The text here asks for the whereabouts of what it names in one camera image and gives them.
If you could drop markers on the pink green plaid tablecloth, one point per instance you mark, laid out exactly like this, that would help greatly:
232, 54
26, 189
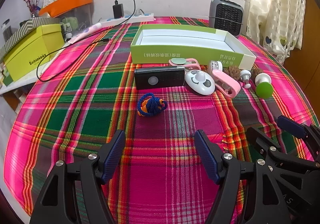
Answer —
75, 104

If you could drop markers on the black rectangular sensor light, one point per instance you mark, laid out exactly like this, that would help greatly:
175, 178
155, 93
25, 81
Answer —
165, 76

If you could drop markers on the grey fan heater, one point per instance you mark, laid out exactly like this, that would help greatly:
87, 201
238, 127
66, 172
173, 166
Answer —
225, 16

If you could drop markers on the pale green soft item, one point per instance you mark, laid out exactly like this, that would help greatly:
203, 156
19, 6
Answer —
68, 23

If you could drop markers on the white smiley face gadget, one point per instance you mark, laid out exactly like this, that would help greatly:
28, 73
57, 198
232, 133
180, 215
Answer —
197, 81

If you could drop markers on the black charger adapter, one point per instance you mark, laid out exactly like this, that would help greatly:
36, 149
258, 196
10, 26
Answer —
118, 10

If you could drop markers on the green and white mushroom massager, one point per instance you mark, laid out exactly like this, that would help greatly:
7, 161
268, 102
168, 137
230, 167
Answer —
264, 89

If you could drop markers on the clear storage bin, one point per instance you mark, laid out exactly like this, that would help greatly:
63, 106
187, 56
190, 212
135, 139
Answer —
80, 16

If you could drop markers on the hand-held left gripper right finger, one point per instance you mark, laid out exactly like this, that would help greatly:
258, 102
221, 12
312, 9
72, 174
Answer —
206, 156

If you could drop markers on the orange bin lid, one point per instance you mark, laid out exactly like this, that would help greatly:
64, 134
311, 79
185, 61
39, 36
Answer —
70, 2

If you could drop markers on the pink clip with green pad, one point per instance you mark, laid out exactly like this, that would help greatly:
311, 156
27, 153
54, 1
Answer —
178, 61

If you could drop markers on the dark glass jar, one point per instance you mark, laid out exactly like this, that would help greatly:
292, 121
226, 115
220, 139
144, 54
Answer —
7, 29

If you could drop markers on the green cardboard box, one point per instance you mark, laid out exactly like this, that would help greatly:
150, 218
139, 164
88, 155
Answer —
185, 39

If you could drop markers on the small white knob massager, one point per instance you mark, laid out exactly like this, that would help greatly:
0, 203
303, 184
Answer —
245, 74

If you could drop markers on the cream curtain with hearts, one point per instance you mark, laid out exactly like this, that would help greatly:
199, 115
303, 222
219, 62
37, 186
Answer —
275, 14

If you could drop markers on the yellow-green shoebox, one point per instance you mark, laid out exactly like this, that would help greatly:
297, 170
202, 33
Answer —
32, 49

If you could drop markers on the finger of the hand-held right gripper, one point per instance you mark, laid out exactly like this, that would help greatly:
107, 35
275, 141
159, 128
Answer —
291, 126
260, 141

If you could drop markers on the brown walnut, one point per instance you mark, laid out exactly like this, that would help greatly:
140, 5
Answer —
230, 72
257, 73

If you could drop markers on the pink and white tube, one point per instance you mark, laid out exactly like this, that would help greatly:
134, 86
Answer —
85, 31

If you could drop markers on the white power strip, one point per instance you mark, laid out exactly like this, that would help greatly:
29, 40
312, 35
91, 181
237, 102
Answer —
140, 17

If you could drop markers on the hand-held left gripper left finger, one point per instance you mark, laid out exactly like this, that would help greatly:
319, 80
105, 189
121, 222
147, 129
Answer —
115, 154

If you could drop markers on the small white ball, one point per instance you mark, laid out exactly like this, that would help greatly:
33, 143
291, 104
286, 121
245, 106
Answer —
68, 36

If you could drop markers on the grey zigzag box lid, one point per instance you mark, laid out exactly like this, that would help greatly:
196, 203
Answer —
27, 26

